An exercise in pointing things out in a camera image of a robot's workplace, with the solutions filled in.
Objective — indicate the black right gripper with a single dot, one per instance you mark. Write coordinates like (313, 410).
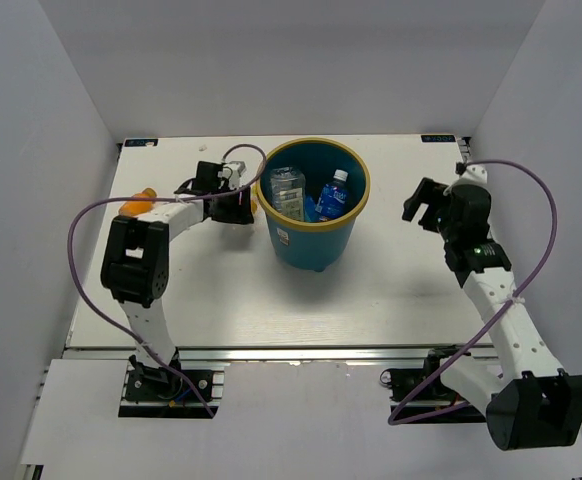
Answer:
(427, 192)

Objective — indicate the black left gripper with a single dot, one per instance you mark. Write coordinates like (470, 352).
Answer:
(239, 214)

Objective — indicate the clear white label bottle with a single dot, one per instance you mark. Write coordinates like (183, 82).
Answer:
(288, 192)

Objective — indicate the blue label clear bottle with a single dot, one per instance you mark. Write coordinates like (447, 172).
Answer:
(333, 198)

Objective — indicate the clear blue cap bottle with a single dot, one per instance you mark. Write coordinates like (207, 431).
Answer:
(311, 215)

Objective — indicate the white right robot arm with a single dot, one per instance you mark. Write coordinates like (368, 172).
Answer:
(534, 403)

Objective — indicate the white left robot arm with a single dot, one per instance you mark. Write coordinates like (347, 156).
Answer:
(136, 262)

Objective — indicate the teal plastic bin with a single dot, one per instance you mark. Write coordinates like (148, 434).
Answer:
(312, 190)

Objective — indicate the small yellow cap bottle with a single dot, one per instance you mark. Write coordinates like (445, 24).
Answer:
(254, 205)

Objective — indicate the blue corner sticker right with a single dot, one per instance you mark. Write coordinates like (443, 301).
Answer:
(437, 138)

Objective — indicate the blue corner sticker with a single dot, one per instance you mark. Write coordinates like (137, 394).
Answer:
(437, 138)
(140, 142)

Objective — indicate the orange juice bottle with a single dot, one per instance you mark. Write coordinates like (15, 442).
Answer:
(141, 203)

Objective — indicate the blue corner sticker left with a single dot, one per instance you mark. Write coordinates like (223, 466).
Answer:
(140, 142)

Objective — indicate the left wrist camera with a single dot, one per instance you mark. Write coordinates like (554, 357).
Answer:
(230, 175)

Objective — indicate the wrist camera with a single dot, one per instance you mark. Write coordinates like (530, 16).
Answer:
(230, 175)
(468, 175)

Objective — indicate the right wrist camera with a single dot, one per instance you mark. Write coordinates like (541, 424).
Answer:
(468, 175)

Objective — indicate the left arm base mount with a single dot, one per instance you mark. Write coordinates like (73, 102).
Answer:
(154, 393)

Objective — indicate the aluminium rail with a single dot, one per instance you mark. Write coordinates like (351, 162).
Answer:
(293, 355)

